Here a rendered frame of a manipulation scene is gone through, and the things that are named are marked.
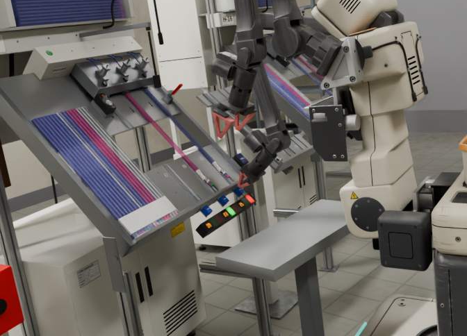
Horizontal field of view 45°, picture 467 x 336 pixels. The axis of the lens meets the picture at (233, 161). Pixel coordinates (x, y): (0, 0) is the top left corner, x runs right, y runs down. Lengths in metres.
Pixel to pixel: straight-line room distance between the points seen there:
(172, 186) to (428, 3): 4.37
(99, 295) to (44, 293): 0.18
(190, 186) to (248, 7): 0.73
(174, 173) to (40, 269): 0.55
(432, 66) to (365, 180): 4.39
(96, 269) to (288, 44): 1.04
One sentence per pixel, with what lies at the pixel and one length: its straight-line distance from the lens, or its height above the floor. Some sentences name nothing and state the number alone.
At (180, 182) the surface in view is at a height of 0.80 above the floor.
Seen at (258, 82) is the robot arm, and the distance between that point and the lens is 2.00.
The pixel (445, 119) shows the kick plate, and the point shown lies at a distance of 6.01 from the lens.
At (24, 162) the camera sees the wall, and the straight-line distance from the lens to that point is 5.43.
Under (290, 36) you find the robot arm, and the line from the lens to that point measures 1.47.
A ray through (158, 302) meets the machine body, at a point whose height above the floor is 0.29.
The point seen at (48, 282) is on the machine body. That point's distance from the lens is 2.03.
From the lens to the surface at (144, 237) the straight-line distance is 1.72.
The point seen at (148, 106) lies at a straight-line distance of 2.22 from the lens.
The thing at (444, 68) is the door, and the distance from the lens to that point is 5.93.
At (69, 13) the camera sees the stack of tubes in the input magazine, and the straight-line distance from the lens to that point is 2.18.
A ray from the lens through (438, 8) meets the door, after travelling 5.91.
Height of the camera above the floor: 1.28
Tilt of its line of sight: 13 degrees down
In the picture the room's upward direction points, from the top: 8 degrees counter-clockwise
